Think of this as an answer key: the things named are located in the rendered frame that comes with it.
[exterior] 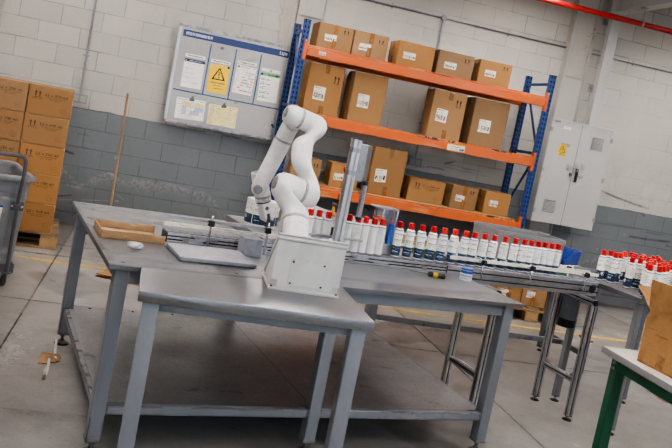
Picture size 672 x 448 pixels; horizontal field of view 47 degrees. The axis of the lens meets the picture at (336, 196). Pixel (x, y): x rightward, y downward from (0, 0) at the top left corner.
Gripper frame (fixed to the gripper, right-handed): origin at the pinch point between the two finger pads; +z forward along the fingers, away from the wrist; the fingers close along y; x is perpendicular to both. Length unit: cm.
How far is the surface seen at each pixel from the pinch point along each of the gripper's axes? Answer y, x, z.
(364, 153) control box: -18, -52, -33
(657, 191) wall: 330, -607, 162
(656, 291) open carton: -135, -129, 30
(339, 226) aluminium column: -16.8, -33.6, 2.4
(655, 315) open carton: -136, -127, 40
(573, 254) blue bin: 101, -282, 108
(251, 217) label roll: 52, -7, 5
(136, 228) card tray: 13, 64, -13
